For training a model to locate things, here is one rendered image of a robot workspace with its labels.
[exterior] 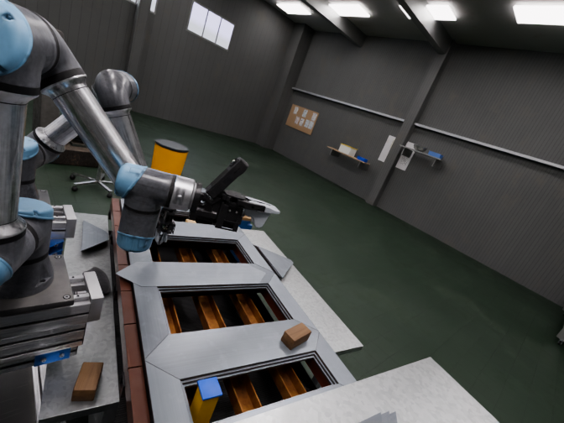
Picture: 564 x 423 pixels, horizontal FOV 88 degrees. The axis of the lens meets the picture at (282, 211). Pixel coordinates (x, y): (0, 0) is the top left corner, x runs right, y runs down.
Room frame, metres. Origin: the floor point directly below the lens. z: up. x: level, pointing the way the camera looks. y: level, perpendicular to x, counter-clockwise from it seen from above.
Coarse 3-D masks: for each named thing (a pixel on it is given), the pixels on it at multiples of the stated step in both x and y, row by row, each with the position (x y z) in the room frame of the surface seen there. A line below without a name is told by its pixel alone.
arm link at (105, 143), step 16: (64, 48) 0.60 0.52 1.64; (64, 64) 0.60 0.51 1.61; (48, 80) 0.58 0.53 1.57; (64, 80) 0.59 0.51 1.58; (80, 80) 0.62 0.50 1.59; (64, 96) 0.60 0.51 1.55; (80, 96) 0.61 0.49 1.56; (64, 112) 0.61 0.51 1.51; (80, 112) 0.61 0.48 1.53; (96, 112) 0.63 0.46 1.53; (80, 128) 0.61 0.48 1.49; (96, 128) 0.62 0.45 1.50; (112, 128) 0.66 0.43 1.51; (96, 144) 0.62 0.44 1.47; (112, 144) 0.64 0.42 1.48; (112, 160) 0.64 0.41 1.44; (128, 160) 0.66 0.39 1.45; (112, 176) 0.64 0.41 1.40
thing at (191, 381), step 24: (168, 240) 1.45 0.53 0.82; (192, 240) 1.54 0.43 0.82; (216, 240) 1.63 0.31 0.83; (168, 288) 1.05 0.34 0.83; (192, 288) 1.12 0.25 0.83; (216, 288) 1.19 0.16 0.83; (240, 288) 1.26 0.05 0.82; (264, 288) 1.35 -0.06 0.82; (288, 312) 1.20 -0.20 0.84; (144, 360) 0.69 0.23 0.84; (288, 360) 0.92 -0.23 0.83; (192, 384) 0.69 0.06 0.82
